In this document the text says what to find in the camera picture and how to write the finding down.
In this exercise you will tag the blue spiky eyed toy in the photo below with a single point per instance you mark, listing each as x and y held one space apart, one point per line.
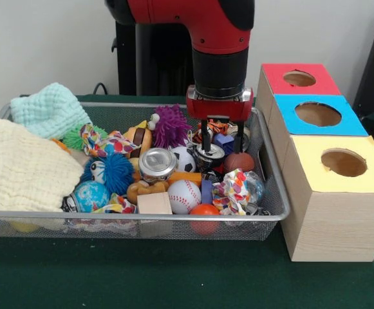
116 175

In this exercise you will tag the cream waffle cloth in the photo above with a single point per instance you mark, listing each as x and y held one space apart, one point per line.
22 167

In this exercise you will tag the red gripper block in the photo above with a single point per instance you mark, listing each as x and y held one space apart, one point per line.
220 108

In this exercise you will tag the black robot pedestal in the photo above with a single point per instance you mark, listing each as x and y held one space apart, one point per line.
154 64

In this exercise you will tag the crushed silver can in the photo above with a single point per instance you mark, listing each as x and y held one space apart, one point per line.
157 164

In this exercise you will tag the crumpled colourful paper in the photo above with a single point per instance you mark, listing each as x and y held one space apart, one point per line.
231 193

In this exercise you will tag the shallow mesh bin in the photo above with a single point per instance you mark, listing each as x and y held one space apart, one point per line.
109 225

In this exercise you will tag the purple spiky eyed toy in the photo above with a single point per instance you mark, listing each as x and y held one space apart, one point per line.
170 128

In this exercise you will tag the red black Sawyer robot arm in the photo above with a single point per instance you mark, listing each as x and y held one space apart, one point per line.
220 64

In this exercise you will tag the crumpled clear plastic wrapper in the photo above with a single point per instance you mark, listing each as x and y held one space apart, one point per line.
257 188

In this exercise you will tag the white baseball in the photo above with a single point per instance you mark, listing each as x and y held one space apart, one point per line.
184 196

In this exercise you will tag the mint green cloth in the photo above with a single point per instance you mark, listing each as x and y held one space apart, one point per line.
45 109

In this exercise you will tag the black orange drink can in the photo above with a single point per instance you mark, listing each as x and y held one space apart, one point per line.
214 157

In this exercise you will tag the small plush tiger toy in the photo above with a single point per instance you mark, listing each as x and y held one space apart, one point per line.
220 127

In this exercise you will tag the small soccer ball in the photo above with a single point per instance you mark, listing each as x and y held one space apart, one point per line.
185 159

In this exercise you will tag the wooden box with three holes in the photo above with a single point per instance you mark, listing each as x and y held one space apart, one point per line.
334 225

